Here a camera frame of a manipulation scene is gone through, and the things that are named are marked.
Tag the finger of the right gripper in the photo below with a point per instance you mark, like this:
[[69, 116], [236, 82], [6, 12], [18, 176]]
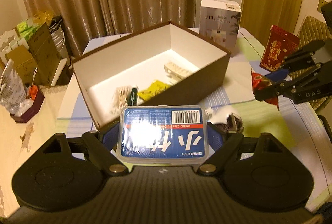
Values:
[[273, 90], [278, 75]]

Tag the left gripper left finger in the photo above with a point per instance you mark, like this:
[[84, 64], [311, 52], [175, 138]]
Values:
[[99, 146]]

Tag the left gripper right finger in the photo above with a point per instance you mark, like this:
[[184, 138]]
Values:
[[225, 146]]

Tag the red candy packet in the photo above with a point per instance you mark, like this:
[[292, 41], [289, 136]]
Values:
[[261, 82]]

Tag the blue playing card case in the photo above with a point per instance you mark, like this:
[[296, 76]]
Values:
[[163, 135]]

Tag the yellow snack packet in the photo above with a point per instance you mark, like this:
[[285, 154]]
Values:
[[154, 89]]

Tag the red gift box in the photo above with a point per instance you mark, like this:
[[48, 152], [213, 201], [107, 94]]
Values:
[[281, 43]]

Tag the dark green pen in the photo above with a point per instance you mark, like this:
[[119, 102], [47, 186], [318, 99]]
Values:
[[132, 99]]

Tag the cotton swab pack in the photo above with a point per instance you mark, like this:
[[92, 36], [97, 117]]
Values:
[[119, 100]]

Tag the dark red tray box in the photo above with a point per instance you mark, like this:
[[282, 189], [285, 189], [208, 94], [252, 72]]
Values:
[[30, 107]]

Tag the white humidifier box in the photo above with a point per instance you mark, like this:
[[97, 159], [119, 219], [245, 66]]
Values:
[[219, 22]]

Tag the crumpled plastic bag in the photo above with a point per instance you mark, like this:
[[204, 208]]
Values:
[[13, 90]]

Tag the cardboard carton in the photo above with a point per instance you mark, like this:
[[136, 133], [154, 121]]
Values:
[[37, 63]]

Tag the brown cardboard storage box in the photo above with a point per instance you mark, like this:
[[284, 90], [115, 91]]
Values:
[[138, 59]]

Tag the green tissue pack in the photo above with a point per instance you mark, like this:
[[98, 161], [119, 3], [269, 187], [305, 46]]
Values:
[[27, 28]]

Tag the white wooden chair back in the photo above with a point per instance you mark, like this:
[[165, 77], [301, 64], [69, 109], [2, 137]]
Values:
[[10, 40]]

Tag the yellow ribbon bow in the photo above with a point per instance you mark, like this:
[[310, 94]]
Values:
[[41, 18]]

